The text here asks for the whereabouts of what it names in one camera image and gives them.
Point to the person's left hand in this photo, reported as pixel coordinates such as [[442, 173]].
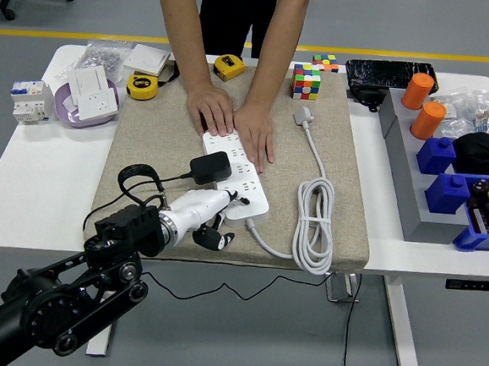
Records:
[[255, 135]]

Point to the person's right hand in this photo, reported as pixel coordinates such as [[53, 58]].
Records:
[[211, 110]]

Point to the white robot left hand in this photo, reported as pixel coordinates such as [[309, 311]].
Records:
[[196, 206]]

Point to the black plug adapter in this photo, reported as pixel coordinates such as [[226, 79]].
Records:
[[211, 167]]

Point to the white power strip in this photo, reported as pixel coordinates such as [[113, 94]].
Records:
[[251, 181]]

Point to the person's right forearm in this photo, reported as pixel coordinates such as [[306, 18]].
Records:
[[182, 25]]

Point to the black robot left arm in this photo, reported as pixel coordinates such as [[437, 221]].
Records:
[[127, 224]]

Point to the person's left forearm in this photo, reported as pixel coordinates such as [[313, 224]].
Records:
[[283, 33]]

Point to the beige fabric mat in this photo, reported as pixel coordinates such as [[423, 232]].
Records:
[[287, 173]]

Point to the large colourful puzzle cube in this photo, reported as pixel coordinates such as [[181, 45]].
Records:
[[306, 84]]

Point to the person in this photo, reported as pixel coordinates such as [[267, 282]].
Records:
[[232, 16]]

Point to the small colourful puzzle cube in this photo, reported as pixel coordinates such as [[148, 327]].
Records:
[[326, 63]]

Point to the black power brick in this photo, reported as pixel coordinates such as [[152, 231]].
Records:
[[365, 97]]

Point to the clear bag of screws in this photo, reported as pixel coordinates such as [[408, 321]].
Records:
[[102, 55]]

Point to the purple bowl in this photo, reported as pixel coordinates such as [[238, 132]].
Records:
[[75, 122]]

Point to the black cracked tray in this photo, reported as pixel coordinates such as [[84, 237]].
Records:
[[380, 75]]

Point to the grey stepped block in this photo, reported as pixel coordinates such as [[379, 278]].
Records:
[[410, 179]]

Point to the orange cylinder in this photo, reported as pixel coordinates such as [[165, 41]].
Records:
[[427, 121], [417, 92]]

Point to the white table leg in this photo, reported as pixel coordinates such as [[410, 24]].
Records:
[[402, 331], [98, 345]]

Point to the white circuit breaker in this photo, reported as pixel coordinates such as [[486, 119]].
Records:
[[30, 101]]

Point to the blue block with knob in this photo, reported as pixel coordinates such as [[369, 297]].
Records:
[[446, 196], [436, 158]]

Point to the clear plastic bag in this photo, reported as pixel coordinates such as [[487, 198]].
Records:
[[455, 108]]

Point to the black cloth bundle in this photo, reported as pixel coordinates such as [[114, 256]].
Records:
[[484, 155]]

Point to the dark round knob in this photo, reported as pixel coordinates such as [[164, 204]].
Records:
[[480, 187]]

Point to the blue plastic bin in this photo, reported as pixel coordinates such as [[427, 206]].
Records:
[[477, 241]]

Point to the black desk control panel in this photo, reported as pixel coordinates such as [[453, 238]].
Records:
[[475, 286]]

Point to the white flat switch box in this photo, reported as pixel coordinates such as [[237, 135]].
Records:
[[146, 58]]

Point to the white wall socket panel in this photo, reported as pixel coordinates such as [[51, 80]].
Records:
[[96, 103]]

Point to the white wall switch panel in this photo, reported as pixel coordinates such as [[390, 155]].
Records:
[[89, 78]]

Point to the silver metal bracket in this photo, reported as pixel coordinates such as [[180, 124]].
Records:
[[340, 290]]

